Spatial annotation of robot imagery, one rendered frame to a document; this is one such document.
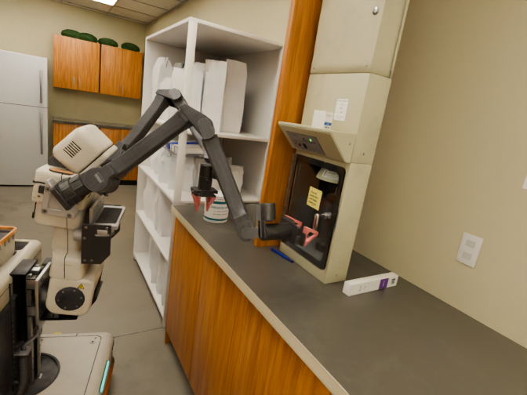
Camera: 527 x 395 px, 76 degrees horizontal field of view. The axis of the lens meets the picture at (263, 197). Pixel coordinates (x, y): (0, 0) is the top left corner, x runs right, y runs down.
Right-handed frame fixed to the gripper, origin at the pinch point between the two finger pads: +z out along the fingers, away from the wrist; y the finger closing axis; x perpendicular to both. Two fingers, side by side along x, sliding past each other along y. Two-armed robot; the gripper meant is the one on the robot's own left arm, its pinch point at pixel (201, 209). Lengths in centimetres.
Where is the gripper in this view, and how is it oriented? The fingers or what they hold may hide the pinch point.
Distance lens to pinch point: 147.0
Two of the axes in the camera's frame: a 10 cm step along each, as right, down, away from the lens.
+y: 8.5, 0.1, 5.2
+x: -5.0, -2.9, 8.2
